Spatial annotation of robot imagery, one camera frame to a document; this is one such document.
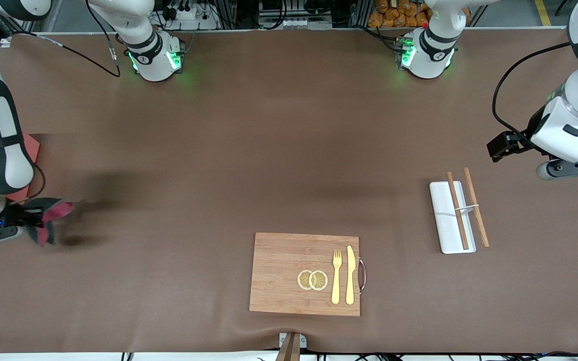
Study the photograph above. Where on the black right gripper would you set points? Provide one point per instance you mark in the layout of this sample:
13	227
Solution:
16	215

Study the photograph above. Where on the yellow fork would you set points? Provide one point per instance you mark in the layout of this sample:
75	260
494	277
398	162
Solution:
336	286

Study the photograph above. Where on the lemon slice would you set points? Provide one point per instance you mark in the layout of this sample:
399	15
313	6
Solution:
319	281

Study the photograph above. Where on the pink plastic bin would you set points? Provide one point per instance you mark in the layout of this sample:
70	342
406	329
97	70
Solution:
30	150

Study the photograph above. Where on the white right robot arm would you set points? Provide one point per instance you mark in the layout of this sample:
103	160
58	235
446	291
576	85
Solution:
0	150

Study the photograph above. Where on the metal table edge bracket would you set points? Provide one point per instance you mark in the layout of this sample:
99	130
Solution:
292	346

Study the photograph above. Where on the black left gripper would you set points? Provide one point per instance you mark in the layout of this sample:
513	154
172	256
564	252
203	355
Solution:
516	142

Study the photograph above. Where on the orange snack bags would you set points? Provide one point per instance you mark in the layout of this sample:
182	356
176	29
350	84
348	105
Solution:
399	15

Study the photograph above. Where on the brown table cover mat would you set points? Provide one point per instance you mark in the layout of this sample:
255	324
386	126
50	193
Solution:
219	150

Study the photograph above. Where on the wooden cutting board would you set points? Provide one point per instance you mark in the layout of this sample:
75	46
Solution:
284	276

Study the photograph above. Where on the white rectangular tray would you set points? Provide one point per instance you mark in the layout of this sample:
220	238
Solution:
444	220

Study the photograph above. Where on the yellow knife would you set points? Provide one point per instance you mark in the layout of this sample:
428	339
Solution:
350	276

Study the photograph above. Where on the white power strip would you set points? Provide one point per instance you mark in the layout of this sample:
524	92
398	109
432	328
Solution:
188	15

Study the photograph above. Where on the grey and pink cloth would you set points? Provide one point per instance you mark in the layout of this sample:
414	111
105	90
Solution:
50	213

